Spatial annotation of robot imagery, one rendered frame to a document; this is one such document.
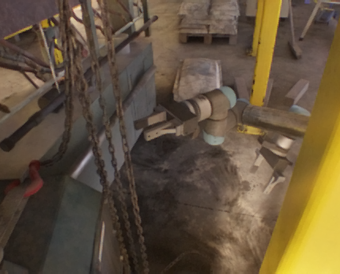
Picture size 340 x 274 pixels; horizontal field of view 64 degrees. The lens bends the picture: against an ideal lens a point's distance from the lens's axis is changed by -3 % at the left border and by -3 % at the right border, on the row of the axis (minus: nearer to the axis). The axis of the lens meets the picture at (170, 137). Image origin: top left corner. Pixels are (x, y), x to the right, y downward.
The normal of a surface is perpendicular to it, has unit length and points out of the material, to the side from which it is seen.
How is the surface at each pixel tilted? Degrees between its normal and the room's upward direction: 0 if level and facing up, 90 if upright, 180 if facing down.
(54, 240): 45
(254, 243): 0
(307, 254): 90
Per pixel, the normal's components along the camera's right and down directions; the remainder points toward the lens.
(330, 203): -0.25, 0.58
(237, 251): -0.04, -0.80
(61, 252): 0.68, -0.62
